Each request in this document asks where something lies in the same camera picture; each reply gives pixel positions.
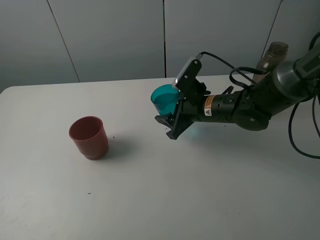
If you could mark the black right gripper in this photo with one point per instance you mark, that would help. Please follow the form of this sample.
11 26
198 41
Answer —
210 109

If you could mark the teal translucent plastic cup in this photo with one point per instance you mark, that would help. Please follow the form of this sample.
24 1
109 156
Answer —
164 99

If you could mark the smoky translucent plastic bottle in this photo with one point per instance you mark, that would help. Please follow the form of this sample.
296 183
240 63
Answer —
275 54

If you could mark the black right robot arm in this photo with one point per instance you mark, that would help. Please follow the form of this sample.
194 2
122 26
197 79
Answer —
252 107

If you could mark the red plastic cup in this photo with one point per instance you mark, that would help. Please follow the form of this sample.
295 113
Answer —
89 136

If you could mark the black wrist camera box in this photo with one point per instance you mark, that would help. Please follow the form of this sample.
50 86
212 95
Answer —
185 80

